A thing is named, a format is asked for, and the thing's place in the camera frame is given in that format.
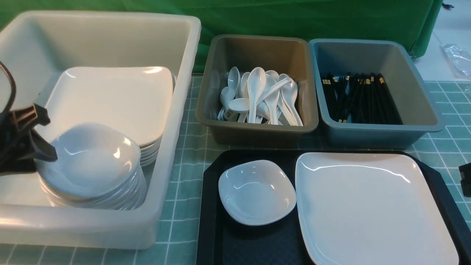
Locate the large white plastic tub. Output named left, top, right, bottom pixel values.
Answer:
left=1, top=10, right=201, bottom=250

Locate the blue plastic chopstick bin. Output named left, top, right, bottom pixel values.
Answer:
left=309, top=39, right=445, bottom=149

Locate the large white square plate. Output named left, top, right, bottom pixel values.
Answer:
left=295, top=152, right=460, bottom=265

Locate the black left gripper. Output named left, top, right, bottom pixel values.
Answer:
left=0, top=104, right=57, bottom=176

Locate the green checkered tablecloth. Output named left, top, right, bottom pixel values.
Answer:
left=0, top=76, right=471, bottom=265

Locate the pile of black chopsticks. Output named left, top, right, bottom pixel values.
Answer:
left=320, top=72, right=403, bottom=125

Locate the clear plastic bag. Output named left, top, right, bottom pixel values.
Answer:
left=441, top=44, right=471, bottom=80

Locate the small white bowl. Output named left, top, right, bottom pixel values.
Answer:
left=218, top=160, right=297, bottom=226

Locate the brown plastic spoon bin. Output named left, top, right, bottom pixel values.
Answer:
left=195, top=35, right=319, bottom=148

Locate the stack of white square plates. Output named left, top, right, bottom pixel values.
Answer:
left=35, top=66, right=176, bottom=166

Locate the black object at right edge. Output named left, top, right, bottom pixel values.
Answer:
left=458, top=163, right=471, bottom=198

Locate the green backdrop cloth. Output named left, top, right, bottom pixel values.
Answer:
left=0, top=0, right=442, bottom=72

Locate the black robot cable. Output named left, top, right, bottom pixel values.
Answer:
left=0, top=61, right=17, bottom=118

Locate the stack of small white bowls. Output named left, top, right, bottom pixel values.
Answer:
left=35, top=123, right=148, bottom=210

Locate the pile of white spoons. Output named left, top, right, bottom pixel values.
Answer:
left=211, top=67, right=304, bottom=126

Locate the black plastic serving tray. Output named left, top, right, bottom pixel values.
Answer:
left=196, top=150, right=470, bottom=265

